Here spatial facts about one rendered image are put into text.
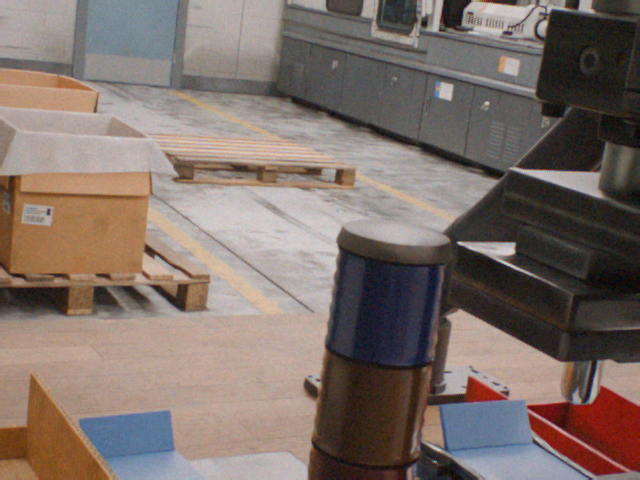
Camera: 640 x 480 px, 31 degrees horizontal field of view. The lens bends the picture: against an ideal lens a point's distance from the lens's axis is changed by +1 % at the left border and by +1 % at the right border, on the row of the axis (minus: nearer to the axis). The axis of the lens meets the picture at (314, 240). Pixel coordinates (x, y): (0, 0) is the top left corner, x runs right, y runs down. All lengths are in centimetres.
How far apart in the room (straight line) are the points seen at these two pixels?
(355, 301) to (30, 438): 53
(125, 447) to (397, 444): 49
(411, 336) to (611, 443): 69
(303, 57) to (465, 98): 304
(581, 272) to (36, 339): 67
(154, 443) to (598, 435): 41
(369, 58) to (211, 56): 223
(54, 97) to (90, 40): 701
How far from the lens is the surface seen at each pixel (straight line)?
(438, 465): 75
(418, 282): 37
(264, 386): 109
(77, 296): 422
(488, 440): 79
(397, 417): 39
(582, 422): 108
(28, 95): 467
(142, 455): 86
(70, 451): 79
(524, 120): 838
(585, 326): 59
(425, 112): 950
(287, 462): 89
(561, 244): 63
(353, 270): 38
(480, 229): 103
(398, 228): 38
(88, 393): 103
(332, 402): 39
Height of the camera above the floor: 127
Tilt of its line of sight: 13 degrees down
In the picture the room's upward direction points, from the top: 8 degrees clockwise
